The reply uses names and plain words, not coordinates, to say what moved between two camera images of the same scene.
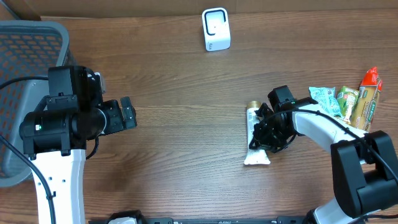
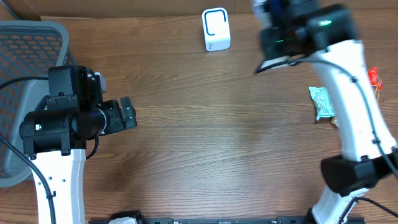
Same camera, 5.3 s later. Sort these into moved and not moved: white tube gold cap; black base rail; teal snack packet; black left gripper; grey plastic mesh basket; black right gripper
Moved: black right gripper; white tube gold cap
Not moved: black left gripper; teal snack packet; black base rail; grey plastic mesh basket
